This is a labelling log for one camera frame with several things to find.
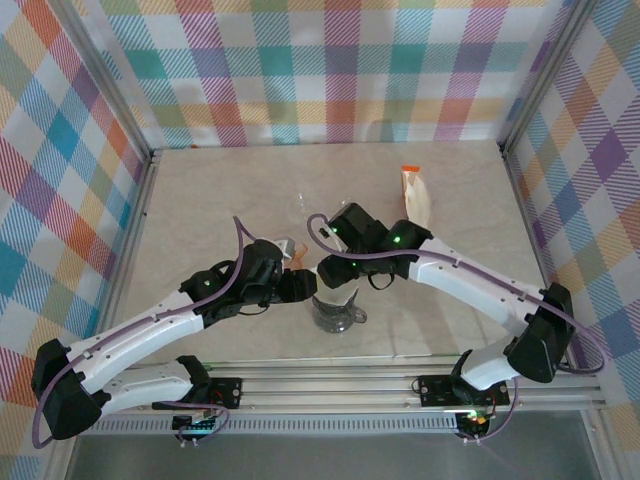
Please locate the white paper coffee filter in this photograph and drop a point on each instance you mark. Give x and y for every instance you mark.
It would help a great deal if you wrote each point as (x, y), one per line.
(345, 296)

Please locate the orange translucent cup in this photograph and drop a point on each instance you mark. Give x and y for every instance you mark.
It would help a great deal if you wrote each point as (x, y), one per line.
(301, 257)

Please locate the smoky grey coffee dripper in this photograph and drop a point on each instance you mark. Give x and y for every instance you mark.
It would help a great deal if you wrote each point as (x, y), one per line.
(325, 309)

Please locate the smoky grey glass mug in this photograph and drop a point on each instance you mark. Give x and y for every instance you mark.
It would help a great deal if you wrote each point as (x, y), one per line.
(340, 325)

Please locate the orange white filter packet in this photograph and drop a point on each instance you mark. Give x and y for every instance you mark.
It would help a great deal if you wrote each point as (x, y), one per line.
(417, 200)

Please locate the clear glass cup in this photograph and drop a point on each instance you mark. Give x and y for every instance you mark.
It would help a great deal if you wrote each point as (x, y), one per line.
(302, 210)

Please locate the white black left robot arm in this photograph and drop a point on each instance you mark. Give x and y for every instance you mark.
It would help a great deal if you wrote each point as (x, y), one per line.
(140, 330)

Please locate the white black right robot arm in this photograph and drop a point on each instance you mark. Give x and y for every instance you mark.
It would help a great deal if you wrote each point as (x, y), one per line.
(475, 285)

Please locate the left controller circuit board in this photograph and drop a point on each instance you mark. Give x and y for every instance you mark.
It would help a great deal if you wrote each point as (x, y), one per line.
(200, 427)

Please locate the controller circuit board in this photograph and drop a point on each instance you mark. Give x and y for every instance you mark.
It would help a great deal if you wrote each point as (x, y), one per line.
(200, 427)
(475, 421)

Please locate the right controller circuit board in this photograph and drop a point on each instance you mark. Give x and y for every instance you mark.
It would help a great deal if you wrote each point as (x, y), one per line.
(475, 421)

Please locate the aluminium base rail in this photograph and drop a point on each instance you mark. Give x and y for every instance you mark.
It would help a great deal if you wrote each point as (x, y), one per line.
(325, 387)

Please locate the aluminium side rail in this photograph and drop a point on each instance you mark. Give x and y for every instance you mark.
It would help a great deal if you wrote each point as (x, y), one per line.
(136, 215)

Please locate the aluminium frame post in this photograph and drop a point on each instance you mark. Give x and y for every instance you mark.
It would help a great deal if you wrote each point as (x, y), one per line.
(107, 82)
(546, 75)

